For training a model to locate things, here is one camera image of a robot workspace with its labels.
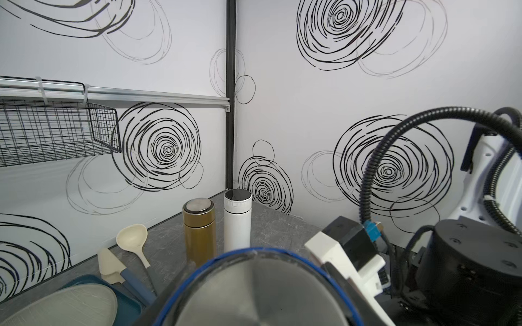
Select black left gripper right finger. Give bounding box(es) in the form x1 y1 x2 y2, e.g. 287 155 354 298
321 262 365 325

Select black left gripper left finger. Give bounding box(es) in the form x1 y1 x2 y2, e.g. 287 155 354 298
133 262 196 326

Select blue thermos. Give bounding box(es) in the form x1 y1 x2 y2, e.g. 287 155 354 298
163 247 350 325

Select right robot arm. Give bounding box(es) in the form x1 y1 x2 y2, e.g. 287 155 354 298
359 107 521 325

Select gold thermos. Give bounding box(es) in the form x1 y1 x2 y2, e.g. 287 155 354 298
182 198 217 267

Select white thermos black lid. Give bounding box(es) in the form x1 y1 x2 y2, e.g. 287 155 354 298
224 189 252 253

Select teal plastic tray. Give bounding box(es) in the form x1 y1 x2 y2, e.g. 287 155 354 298
61 274 142 326

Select grey round plate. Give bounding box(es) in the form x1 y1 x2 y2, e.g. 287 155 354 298
1 284 118 325

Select cream spatula blue handle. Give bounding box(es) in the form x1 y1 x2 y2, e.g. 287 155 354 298
97 248 156 306

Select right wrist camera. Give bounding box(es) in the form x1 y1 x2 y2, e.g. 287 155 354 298
304 216 394 325

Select cream ladle grey handle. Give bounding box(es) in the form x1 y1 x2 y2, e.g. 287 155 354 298
116 224 161 295

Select black wire basket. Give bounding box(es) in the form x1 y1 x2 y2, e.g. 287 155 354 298
1 76 121 167

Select aluminium wall rail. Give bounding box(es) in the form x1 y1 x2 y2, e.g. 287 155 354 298
1 76 231 113

